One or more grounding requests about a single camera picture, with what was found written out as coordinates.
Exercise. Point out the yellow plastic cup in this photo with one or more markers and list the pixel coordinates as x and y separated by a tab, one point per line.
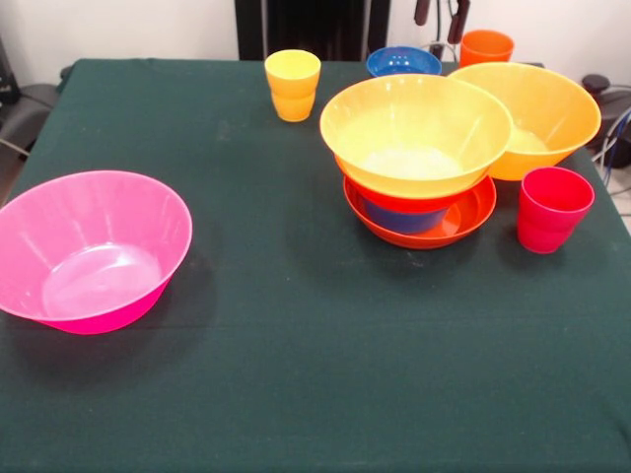
293	93

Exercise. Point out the dark blue plastic bowl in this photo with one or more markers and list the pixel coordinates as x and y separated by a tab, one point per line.
401	61

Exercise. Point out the dark green tablecloth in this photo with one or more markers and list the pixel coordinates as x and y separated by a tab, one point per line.
315	369

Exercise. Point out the orange plastic cup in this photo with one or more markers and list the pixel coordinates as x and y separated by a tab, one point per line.
485	49

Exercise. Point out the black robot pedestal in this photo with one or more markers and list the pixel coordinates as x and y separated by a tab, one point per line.
320	29

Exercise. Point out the black chair base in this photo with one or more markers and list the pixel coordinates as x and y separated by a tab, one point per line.
29	108
596	83

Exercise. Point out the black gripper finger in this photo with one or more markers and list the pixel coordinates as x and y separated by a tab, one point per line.
457	22
421	12

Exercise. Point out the large pink plastic bowl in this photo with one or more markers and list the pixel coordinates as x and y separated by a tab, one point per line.
98	222

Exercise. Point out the large orange plastic bowl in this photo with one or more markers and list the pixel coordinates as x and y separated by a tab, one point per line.
567	113
394	128

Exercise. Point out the light blue translucent bowl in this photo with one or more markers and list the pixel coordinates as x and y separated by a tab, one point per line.
404	222

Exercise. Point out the black wall plug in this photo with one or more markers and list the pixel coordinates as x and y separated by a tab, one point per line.
436	50

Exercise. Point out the red plastic bowl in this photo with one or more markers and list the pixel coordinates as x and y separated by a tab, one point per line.
473	217
394	199

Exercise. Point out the crimson plastic cup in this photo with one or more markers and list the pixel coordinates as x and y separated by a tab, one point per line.
547	222

